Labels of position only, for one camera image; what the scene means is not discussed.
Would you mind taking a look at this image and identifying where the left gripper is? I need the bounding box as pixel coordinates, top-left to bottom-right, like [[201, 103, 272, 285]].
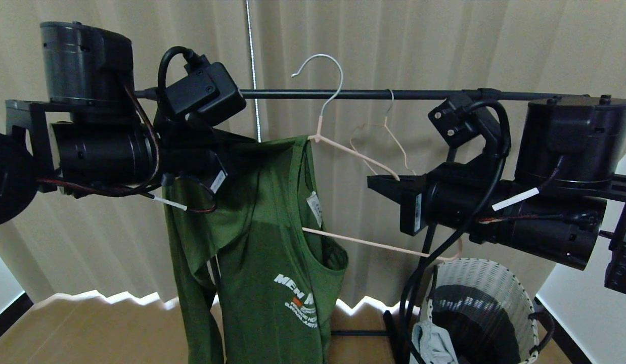
[[51, 120, 230, 197]]

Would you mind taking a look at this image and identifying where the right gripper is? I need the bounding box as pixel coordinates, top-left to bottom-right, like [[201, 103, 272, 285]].
[[400, 161, 608, 271]]

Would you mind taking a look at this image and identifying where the pink clothes hanger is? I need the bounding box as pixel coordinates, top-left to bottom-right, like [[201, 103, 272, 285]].
[[291, 54, 463, 264], [349, 114, 418, 178]]

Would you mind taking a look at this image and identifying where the green sleeveless shirt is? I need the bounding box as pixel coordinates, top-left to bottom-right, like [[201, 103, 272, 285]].
[[163, 134, 350, 364]]

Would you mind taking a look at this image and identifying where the white laundry basket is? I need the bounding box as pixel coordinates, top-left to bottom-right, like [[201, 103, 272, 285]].
[[419, 258, 556, 364]]

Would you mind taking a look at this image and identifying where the black clothes rack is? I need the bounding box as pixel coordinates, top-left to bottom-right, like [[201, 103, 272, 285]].
[[133, 87, 592, 364]]

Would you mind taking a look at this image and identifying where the pale grey garment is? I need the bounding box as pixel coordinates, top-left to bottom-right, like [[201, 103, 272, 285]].
[[410, 321, 461, 364]]

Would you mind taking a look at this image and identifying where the beige curtain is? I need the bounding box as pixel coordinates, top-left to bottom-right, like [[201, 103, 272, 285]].
[[0, 0, 626, 315]]

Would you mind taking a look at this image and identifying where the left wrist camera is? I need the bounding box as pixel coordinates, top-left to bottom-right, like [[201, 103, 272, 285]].
[[159, 61, 248, 140]]

